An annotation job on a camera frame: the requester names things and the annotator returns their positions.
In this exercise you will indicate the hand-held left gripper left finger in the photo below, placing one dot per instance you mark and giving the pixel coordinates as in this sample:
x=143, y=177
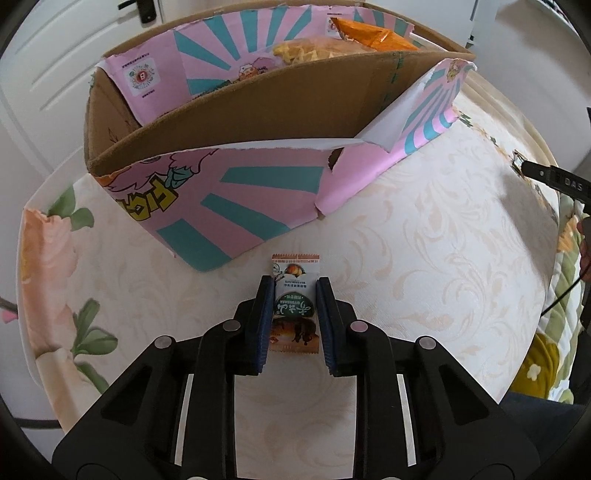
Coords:
x=264, y=323

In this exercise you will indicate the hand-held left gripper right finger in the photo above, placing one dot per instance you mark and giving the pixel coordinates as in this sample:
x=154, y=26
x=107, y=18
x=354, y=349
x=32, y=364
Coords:
x=324, y=323

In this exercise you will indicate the small brown and green snack packet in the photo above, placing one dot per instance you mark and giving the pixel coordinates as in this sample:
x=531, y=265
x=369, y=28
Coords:
x=294, y=304

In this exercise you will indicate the cardboard box with pink print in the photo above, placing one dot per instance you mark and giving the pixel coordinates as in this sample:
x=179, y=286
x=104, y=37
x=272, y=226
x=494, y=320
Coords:
x=277, y=106

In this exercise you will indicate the person's right hand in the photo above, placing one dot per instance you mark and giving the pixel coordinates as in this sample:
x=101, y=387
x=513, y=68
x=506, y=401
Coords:
x=585, y=244

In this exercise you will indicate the green quilted blanket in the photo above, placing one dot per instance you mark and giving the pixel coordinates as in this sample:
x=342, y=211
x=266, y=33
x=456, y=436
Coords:
x=570, y=323

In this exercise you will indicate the yellow cloth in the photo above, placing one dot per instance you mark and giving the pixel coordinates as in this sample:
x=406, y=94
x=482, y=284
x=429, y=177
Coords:
x=540, y=367

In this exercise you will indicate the orange snack packet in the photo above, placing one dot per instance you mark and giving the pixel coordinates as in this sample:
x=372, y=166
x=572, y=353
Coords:
x=374, y=37

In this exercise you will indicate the dark cloth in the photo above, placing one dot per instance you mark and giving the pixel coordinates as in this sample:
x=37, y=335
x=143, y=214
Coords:
x=545, y=424

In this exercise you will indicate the clear packet of yellow chips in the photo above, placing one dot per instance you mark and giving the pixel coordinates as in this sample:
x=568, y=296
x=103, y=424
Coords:
x=309, y=51

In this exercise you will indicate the white panelled door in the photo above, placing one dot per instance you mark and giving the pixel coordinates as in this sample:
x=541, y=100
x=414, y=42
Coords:
x=55, y=69

